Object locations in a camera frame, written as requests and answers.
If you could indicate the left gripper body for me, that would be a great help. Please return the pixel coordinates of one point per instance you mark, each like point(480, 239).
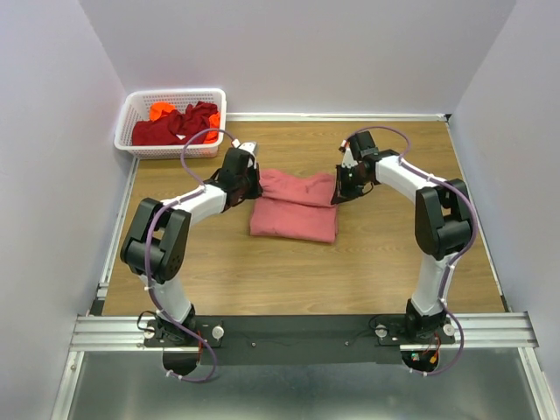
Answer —
point(252, 183)

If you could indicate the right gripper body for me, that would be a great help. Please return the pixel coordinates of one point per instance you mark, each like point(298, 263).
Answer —
point(344, 185)

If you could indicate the pink t shirt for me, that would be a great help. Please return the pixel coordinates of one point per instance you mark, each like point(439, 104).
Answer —
point(295, 208)

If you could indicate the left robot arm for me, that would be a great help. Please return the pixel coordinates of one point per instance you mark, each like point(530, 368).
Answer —
point(155, 245)

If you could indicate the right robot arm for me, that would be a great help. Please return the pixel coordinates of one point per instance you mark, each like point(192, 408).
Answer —
point(445, 225)

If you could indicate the dark red t shirt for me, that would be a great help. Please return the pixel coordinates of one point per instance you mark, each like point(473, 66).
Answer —
point(142, 135)

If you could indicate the orange t shirt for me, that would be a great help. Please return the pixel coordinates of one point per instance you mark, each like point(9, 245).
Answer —
point(173, 127)

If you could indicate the white plastic laundry basket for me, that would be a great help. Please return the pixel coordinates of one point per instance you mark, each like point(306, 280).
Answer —
point(136, 108)

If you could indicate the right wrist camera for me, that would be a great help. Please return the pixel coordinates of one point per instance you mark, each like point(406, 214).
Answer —
point(348, 160)

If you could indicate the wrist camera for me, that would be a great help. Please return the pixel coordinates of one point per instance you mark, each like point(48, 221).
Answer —
point(249, 147)
point(348, 160)

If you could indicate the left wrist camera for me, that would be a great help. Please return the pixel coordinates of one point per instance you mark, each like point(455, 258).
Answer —
point(249, 147)

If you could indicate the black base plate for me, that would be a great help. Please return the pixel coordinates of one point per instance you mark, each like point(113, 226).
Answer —
point(186, 351)

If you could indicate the aluminium frame rail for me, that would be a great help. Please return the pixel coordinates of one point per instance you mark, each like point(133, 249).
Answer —
point(473, 330)

